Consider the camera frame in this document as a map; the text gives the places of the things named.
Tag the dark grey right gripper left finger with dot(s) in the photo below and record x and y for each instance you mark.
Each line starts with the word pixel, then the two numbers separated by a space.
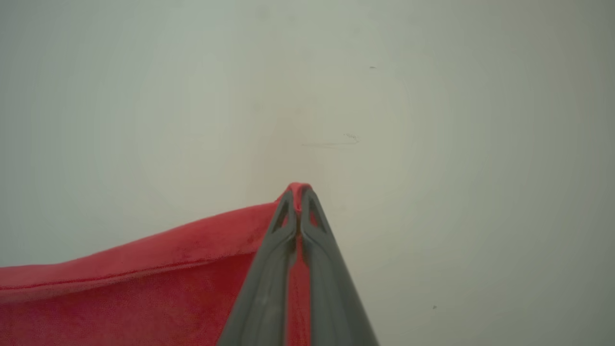
pixel 262 298

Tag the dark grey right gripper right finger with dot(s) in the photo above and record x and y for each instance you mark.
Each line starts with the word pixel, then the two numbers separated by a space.
pixel 336 298

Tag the red garment thin white stripes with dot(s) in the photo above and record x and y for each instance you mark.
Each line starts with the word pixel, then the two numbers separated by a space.
pixel 144 288

